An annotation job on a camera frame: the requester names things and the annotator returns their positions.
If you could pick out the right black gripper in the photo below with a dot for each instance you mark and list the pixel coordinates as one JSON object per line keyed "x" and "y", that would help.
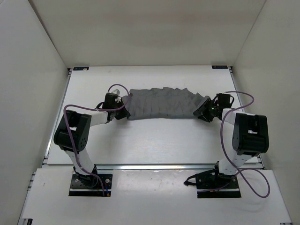
{"x": 202, "y": 113}

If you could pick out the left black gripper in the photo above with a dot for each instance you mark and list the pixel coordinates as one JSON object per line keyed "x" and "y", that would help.
{"x": 124, "y": 114}

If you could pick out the grey pleated skirt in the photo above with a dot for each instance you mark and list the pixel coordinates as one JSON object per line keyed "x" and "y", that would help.
{"x": 164, "y": 103}

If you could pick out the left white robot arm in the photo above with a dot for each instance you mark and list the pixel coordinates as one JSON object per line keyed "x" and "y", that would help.
{"x": 73, "y": 130}

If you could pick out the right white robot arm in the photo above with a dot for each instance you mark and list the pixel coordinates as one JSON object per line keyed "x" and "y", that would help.
{"x": 250, "y": 136}

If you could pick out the right blue corner sticker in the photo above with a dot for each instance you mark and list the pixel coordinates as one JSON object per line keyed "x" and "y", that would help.
{"x": 219, "y": 67}

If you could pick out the blue corner sticker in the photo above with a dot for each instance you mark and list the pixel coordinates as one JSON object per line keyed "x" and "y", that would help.
{"x": 219, "y": 67}
{"x": 80, "y": 68}

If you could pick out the left blue corner sticker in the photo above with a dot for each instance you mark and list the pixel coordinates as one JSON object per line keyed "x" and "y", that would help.
{"x": 80, "y": 68}

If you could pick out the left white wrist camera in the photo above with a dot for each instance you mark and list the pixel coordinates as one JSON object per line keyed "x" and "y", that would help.
{"x": 116, "y": 92}

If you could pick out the aluminium front table rail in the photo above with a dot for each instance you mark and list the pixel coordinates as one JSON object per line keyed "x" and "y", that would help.
{"x": 258, "y": 165}

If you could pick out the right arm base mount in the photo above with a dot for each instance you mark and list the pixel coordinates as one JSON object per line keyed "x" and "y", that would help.
{"x": 212, "y": 185}

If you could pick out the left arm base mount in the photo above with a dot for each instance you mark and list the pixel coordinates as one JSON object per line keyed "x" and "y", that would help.
{"x": 91, "y": 186}

